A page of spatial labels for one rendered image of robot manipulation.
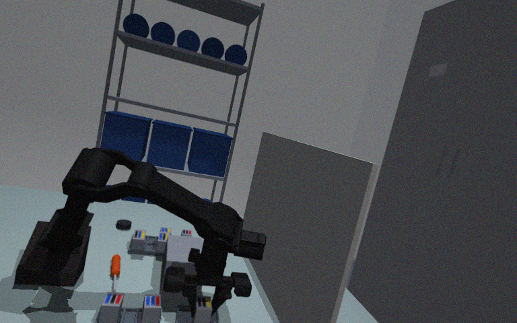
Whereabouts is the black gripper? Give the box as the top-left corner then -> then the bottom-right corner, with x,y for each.
163,250 -> 252,318

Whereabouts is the black short cylinder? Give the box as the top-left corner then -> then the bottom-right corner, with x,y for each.
116,219 -> 131,229

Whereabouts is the grey wall panel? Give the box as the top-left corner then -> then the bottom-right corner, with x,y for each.
242,132 -> 378,323

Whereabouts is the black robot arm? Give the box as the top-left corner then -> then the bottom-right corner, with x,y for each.
37,148 -> 267,260

